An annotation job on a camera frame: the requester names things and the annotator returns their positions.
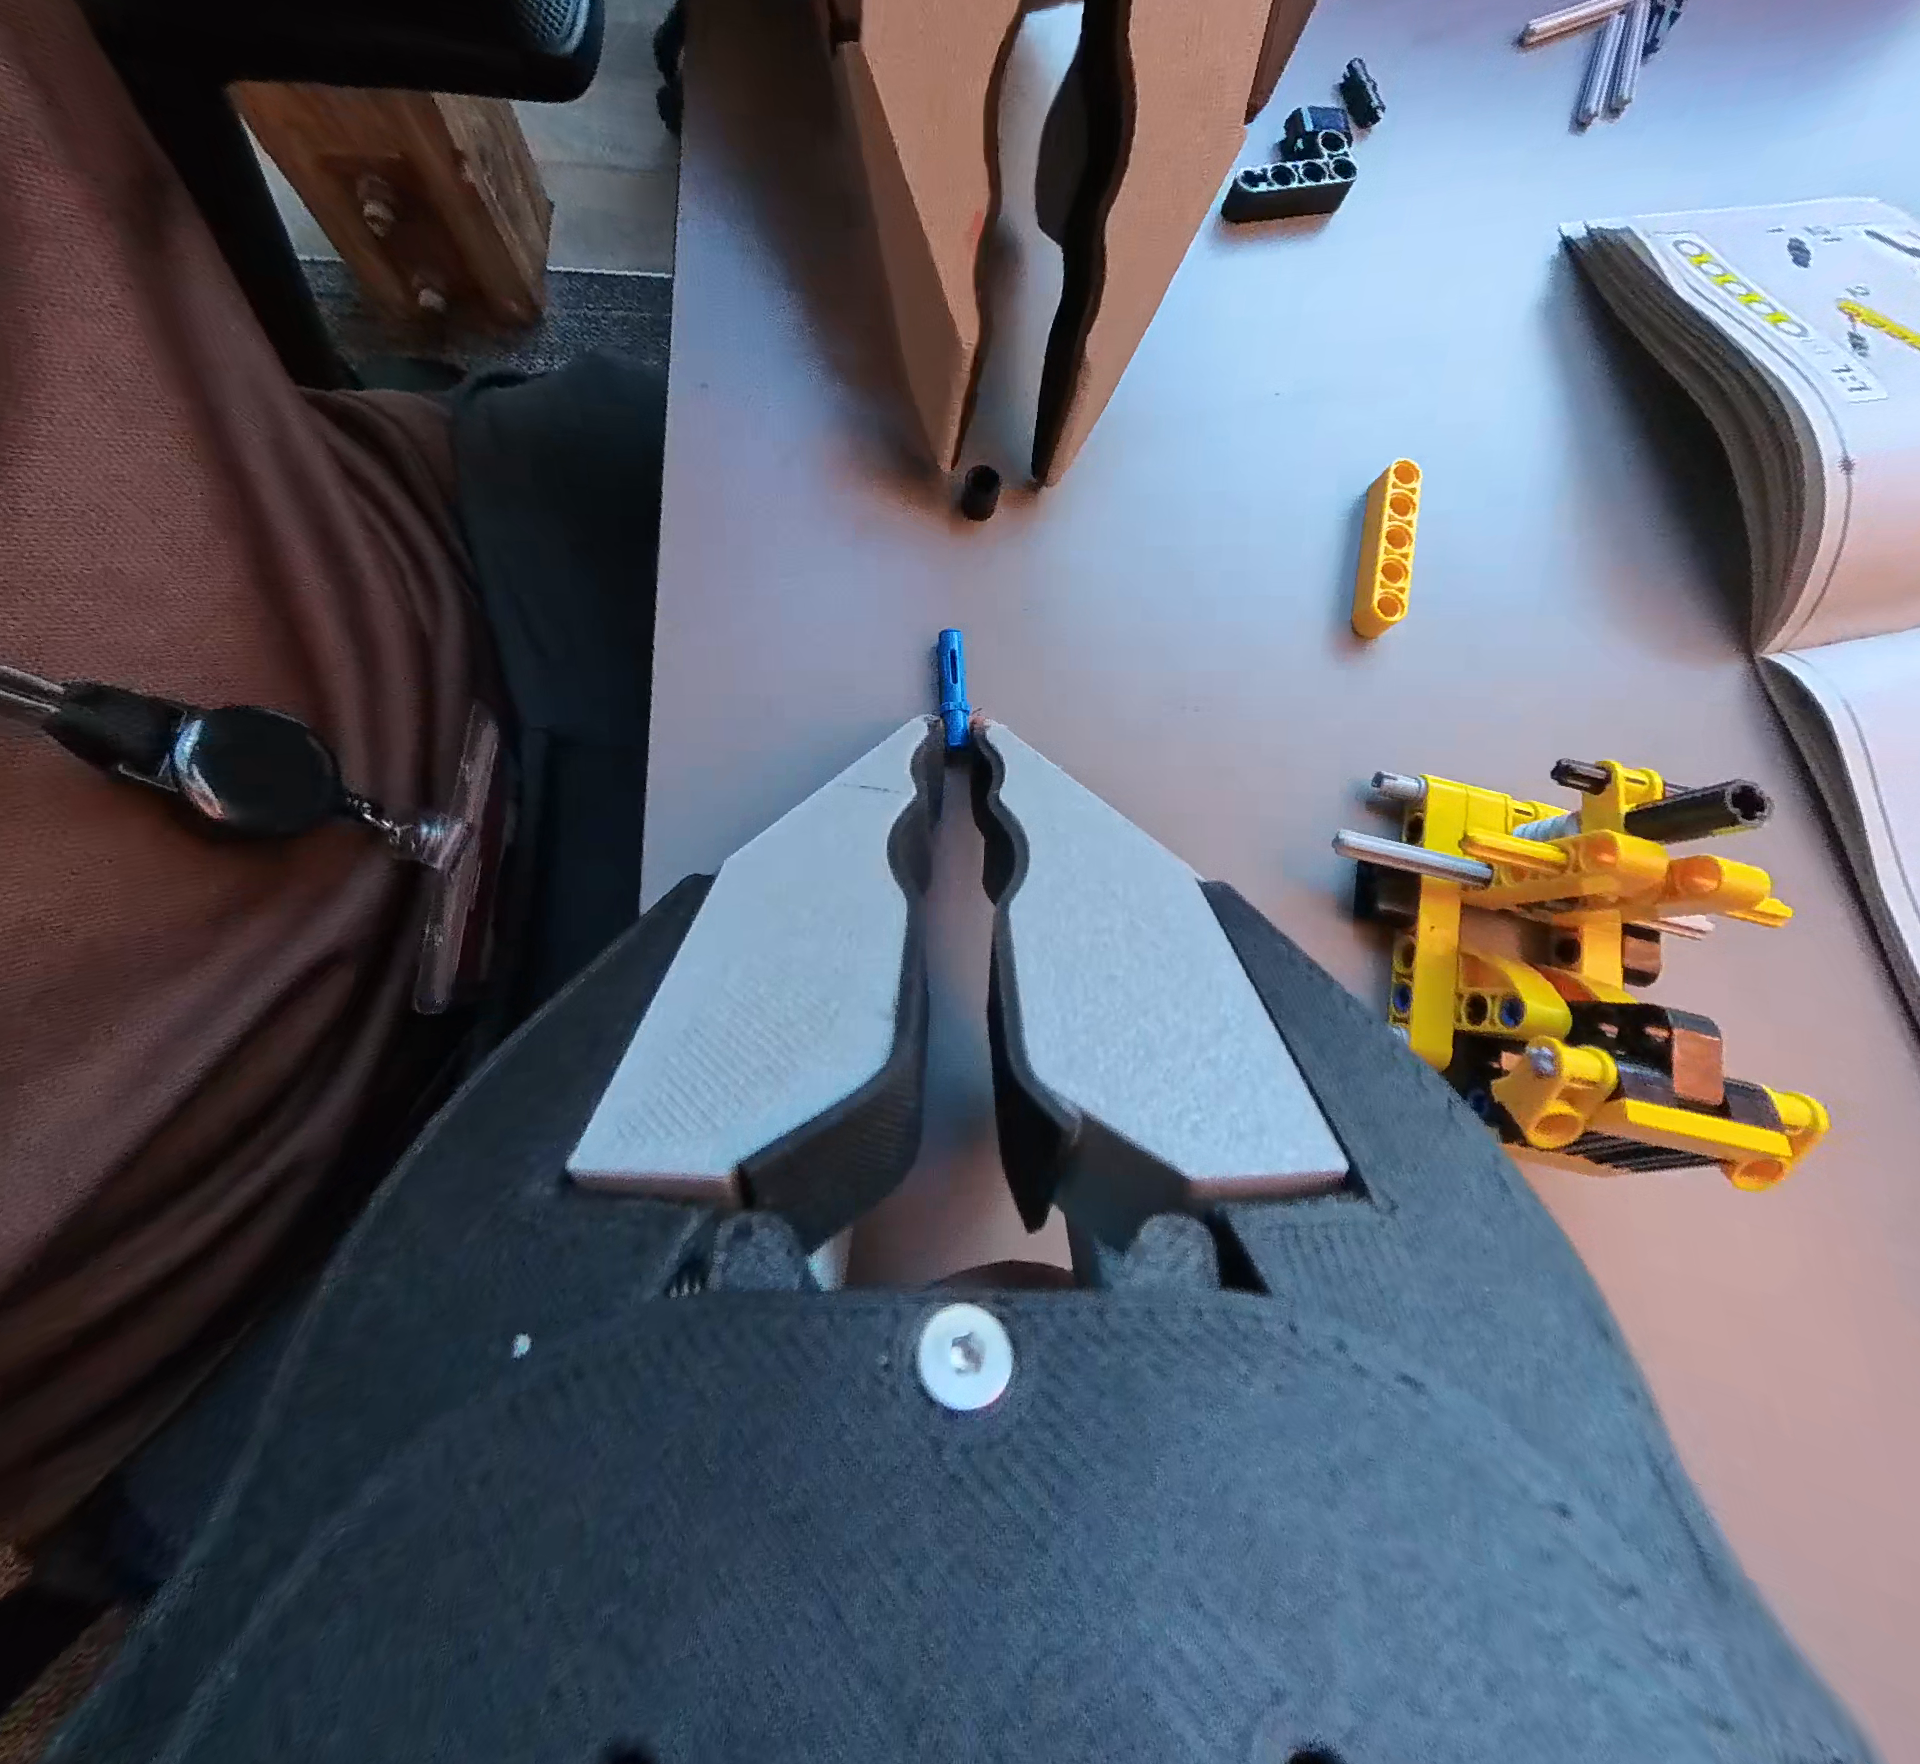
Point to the yellow lego beam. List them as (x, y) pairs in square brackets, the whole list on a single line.
[(1387, 548)]

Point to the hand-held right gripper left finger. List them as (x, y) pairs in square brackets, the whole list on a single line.
[(750, 1015)]

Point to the grey lego axle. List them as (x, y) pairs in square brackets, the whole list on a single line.
[(1599, 68), (1629, 54)]

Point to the wooden table leg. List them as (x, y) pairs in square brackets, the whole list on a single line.
[(389, 204)]

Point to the black badge reel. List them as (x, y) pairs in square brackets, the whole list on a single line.
[(248, 767)]

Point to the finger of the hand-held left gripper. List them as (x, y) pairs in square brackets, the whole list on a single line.
[(1201, 25), (930, 25)]

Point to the lego instruction booklet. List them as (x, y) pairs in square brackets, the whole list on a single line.
[(1860, 519)]

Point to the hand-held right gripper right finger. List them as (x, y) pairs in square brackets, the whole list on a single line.
[(1156, 1029)]

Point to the black office chair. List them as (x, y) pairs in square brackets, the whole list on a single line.
[(450, 8)]

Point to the black lego pin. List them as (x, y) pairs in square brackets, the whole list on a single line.
[(1360, 91)]

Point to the person's torso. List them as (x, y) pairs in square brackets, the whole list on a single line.
[(179, 519)]

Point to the small black lego connector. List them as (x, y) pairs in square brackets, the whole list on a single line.
[(980, 493)]

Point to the yellow lego model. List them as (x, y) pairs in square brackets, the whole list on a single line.
[(1514, 954)]

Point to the short black lego connector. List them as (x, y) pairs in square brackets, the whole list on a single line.
[(1316, 126)]

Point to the black lego piece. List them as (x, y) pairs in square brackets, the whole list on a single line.
[(1664, 12)]

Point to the blue lego pin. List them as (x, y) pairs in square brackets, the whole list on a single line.
[(954, 684)]

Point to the tan lego axle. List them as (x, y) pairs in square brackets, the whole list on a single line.
[(1578, 14)]

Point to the black angled lego beam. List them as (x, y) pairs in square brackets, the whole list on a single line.
[(1288, 190)]

